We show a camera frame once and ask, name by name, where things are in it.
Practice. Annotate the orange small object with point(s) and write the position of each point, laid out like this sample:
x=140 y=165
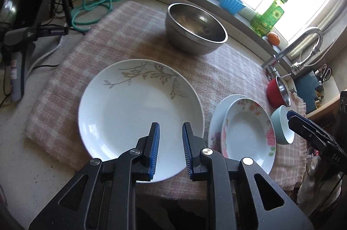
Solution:
x=273 y=39

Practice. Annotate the small pink floral plate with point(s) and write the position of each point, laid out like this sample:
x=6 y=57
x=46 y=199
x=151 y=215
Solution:
x=247 y=131

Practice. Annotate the blue silicone cup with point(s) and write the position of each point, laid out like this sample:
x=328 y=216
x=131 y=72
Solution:
x=232 y=6

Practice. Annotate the scissors in sink caddy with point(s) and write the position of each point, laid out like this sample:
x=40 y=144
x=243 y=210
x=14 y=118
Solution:
x=324 y=73

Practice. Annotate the green dish soap bottle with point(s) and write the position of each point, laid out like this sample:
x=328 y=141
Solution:
x=268 y=13

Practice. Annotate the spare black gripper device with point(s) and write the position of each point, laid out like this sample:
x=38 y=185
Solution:
x=17 y=49

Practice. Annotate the red steel bowl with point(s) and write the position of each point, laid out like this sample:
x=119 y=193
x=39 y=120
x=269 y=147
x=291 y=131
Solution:
x=277 y=93

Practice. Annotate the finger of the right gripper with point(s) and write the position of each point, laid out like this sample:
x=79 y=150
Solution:
x=302 y=126

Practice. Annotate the stainless steel bowl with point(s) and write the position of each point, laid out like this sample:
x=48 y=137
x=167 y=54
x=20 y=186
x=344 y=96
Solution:
x=193 y=30

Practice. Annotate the large pink floral plate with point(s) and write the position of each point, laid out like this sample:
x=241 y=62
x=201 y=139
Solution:
x=215 y=127

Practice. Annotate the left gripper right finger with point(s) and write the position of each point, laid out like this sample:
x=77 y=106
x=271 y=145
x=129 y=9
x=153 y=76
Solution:
x=196 y=154

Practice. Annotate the large white bowl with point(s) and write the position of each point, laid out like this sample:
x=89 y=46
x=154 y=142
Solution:
x=283 y=134

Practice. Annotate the chrome kitchen faucet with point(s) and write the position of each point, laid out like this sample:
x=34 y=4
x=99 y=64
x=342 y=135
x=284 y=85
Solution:
x=269 y=65

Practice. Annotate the white plate leaf pattern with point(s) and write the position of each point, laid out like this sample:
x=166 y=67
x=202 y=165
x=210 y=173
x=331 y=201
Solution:
x=121 y=102

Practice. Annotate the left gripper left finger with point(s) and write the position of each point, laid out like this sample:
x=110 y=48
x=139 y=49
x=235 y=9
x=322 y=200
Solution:
x=149 y=147

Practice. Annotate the white gloved right hand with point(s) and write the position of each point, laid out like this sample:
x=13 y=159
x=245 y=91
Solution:
x=320 y=188

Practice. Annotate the pink checked cloth mat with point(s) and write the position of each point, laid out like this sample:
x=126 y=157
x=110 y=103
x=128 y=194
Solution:
x=133 y=31

